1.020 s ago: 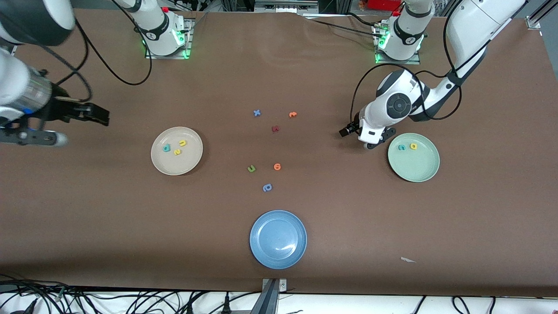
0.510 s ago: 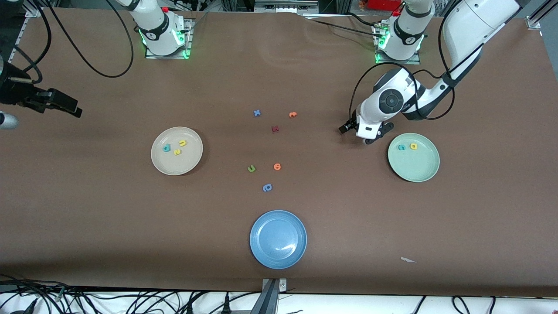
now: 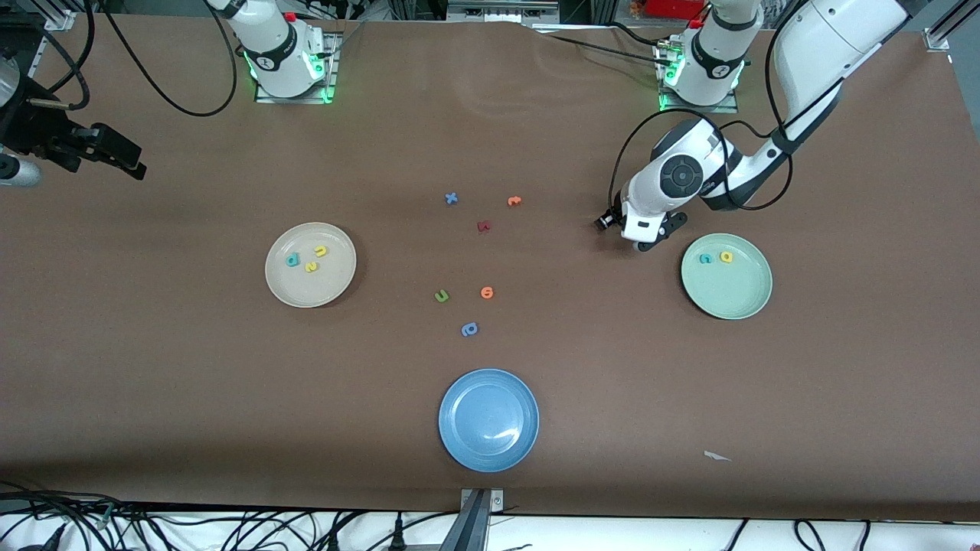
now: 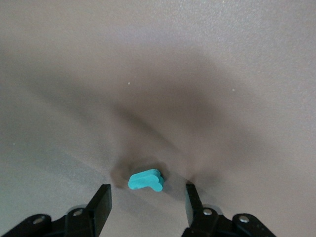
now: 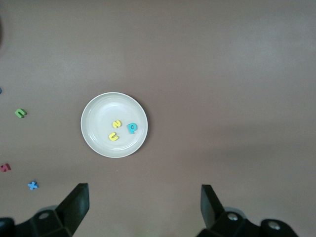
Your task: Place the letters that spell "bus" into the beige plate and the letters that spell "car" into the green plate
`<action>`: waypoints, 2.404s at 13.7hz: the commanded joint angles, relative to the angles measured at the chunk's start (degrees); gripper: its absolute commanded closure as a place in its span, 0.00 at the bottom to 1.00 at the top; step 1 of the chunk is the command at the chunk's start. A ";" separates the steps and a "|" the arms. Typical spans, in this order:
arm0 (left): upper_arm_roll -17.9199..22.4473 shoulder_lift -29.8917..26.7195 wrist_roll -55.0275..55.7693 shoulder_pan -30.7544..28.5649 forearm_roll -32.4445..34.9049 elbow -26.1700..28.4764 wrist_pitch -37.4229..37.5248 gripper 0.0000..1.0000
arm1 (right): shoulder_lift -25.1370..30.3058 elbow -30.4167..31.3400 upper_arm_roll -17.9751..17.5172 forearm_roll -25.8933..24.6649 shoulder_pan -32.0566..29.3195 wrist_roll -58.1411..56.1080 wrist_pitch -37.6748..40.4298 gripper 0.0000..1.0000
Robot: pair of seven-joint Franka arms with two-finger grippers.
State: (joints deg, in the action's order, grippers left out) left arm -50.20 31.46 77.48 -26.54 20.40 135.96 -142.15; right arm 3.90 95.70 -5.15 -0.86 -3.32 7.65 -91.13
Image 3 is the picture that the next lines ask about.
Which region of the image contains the pale green plate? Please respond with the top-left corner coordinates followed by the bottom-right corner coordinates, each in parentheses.
top-left (681, 233), bottom-right (773, 320)

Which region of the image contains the beige brown plate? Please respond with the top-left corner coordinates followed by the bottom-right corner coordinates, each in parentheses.
top-left (265, 222), bottom-right (358, 308)

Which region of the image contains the brown table cover sheet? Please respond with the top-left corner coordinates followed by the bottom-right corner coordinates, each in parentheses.
top-left (0, 11), bottom-right (980, 523)

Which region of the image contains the red box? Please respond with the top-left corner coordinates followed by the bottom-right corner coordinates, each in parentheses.
top-left (645, 0), bottom-right (707, 21)

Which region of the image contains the blue plate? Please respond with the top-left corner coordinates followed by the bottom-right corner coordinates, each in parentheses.
top-left (438, 368), bottom-right (541, 473)

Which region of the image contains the aluminium frame profile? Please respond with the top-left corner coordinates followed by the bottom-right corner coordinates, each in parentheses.
top-left (923, 0), bottom-right (980, 53)
top-left (31, 0), bottom-right (77, 66)

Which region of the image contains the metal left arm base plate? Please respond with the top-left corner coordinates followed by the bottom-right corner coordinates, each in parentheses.
top-left (657, 42), bottom-right (740, 114)

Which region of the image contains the black cable on table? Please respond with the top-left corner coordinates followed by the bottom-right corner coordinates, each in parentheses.
top-left (536, 29), bottom-right (668, 62)
top-left (609, 21), bottom-right (694, 45)

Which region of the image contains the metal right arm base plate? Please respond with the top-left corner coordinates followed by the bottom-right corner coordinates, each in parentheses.
top-left (255, 34), bottom-right (339, 104)

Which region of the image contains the grey metal frame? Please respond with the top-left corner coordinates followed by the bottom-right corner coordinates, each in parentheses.
top-left (446, 0), bottom-right (561, 25)

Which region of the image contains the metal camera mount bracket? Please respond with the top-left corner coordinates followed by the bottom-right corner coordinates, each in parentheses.
top-left (460, 488), bottom-right (505, 512)

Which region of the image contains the dark camera mount pole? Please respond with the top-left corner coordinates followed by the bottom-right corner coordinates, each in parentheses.
top-left (440, 490), bottom-right (491, 551)

